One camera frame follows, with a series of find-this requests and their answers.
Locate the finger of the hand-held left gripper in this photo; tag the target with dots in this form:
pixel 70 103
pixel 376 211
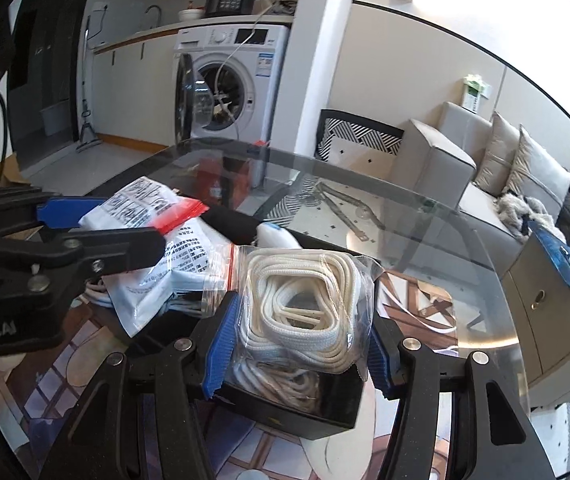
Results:
pixel 65 210
pixel 115 250

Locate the white packets zip bag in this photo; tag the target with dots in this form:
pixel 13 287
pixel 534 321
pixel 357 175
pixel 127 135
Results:
pixel 135 285

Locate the beige sofa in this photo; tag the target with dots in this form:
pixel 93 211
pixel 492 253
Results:
pixel 435 170

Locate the grey bin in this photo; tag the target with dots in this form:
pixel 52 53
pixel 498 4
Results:
pixel 55 119

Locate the white wall panel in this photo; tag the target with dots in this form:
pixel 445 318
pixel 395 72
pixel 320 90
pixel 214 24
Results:
pixel 474 95

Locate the printed table mat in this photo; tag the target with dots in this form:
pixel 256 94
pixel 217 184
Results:
pixel 90 340

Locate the grey furry cloth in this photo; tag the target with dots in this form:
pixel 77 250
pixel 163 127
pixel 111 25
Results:
pixel 512 210

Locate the floor mop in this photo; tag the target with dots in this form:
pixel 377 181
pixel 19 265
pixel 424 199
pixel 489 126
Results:
pixel 86 130

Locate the beige pillow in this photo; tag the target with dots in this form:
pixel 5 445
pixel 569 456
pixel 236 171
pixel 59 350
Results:
pixel 497 160

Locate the white kitchen counter cabinet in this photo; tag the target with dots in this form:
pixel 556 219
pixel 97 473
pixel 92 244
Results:
pixel 135 90

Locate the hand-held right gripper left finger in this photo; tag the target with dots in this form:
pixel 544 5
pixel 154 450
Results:
pixel 220 355

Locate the white bowl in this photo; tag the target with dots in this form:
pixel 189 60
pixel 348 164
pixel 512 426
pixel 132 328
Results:
pixel 190 15

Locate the blue flat package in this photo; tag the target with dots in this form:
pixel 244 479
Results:
pixel 560 255

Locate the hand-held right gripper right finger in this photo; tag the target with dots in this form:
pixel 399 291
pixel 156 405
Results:
pixel 380 360

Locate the kitchen faucet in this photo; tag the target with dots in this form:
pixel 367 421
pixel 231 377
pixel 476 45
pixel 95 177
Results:
pixel 157 10

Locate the white washing machine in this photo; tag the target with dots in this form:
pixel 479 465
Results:
pixel 265 90

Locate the beige side cabinet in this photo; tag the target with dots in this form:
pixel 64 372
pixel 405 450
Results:
pixel 555 320

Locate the grey pillow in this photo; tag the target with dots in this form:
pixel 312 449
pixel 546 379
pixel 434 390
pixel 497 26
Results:
pixel 540 170

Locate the black cardboard box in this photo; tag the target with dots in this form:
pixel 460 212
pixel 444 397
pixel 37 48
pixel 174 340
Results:
pixel 310 415

